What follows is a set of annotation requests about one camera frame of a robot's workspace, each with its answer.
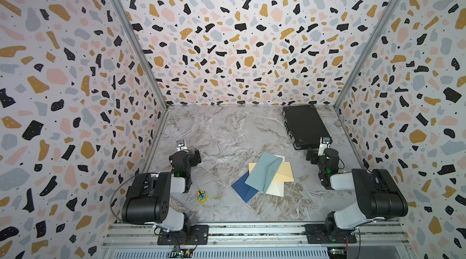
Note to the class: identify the light teal envelope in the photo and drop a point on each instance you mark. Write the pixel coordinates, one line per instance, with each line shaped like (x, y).
(263, 173)

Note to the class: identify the black briefcase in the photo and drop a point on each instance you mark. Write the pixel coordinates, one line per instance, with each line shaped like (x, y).
(305, 127)

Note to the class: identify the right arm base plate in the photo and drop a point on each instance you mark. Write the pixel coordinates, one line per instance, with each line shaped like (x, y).
(321, 234)

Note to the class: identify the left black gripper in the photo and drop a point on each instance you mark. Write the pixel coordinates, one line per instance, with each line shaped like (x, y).
(178, 153)

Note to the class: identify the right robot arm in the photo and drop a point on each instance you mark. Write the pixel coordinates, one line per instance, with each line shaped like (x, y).
(377, 195)

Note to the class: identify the small yellow round sticker toy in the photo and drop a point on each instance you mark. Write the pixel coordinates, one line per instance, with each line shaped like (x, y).
(201, 196)

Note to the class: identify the small circuit board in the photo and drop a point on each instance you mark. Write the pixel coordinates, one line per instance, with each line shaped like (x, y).
(178, 253)

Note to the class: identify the dark blue envelope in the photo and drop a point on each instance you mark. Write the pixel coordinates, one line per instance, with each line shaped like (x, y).
(245, 192)

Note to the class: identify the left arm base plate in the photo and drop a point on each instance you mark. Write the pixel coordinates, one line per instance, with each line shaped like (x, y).
(190, 235)

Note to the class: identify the yellow envelope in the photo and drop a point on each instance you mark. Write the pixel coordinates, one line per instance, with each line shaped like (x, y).
(285, 170)

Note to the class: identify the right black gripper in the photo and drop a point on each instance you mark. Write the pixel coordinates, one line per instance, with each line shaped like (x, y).
(315, 153)

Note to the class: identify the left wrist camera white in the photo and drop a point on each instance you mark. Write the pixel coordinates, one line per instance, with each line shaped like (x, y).
(181, 145)

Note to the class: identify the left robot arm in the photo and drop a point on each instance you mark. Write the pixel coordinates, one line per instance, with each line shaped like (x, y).
(148, 199)

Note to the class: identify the cream envelope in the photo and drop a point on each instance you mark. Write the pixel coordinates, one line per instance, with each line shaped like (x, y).
(274, 184)

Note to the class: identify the aluminium front rail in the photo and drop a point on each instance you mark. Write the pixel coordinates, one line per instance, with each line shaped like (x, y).
(266, 240)

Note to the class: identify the glittery silver tube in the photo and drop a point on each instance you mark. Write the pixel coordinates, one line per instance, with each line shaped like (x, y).
(192, 216)

